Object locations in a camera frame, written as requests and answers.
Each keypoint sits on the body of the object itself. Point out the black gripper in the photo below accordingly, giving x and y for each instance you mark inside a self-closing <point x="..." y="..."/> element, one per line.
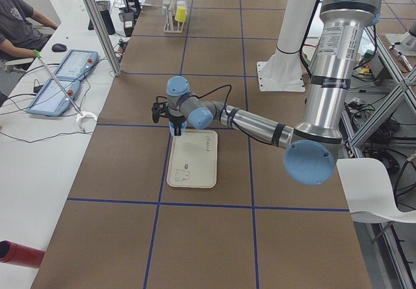
<point x="177" y="120"/>

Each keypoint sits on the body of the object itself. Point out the yellow plastic cup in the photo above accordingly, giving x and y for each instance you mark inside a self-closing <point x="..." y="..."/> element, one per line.
<point x="181" y="14"/>

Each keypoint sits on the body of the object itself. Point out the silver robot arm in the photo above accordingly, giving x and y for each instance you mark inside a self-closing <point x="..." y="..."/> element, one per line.
<point x="319" y="36"/>

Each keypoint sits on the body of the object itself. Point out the cream plastic tray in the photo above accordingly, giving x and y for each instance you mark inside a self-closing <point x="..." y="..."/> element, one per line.
<point x="193" y="160"/>

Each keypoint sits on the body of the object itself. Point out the black thermos bottle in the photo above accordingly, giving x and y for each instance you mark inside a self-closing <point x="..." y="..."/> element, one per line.
<point x="104" y="9"/>

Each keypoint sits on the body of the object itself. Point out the far blue teach pendant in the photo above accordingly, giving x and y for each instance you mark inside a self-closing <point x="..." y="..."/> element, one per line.
<point x="76" y="64"/>

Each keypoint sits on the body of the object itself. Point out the blue teach pendant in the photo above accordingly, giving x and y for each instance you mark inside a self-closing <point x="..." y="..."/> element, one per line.
<point x="51" y="101"/>
<point x="76" y="64"/>

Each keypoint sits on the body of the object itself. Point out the near blue teach pendant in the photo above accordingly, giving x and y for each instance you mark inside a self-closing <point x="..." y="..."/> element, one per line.
<point x="51" y="101"/>

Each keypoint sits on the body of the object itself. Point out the black computer mouse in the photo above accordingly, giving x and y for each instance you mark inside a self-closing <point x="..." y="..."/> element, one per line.
<point x="58" y="48"/>

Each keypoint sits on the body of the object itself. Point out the long metal grabber stick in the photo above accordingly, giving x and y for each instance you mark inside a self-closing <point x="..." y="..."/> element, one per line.
<point x="80" y="114"/>

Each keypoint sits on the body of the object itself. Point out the seated person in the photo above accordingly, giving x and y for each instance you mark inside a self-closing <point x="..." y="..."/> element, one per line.
<point x="19" y="38"/>

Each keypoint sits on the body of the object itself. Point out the white chair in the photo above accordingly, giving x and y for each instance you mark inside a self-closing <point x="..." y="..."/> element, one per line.
<point x="368" y="191"/>

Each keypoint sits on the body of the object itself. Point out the red cylinder bottle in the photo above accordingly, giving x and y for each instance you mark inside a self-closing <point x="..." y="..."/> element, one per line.
<point x="20" y="255"/>

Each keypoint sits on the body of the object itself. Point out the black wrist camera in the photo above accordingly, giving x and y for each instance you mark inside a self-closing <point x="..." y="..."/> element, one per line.
<point x="159" y="108"/>

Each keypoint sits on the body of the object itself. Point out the white wire cup rack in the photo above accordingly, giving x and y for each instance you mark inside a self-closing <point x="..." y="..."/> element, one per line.
<point x="170" y="24"/>

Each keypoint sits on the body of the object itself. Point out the aluminium frame post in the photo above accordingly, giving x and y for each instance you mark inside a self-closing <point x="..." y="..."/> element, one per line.
<point x="102" y="35"/>

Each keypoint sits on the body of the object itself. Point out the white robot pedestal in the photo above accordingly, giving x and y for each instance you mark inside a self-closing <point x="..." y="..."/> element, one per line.
<point x="283" y="71"/>

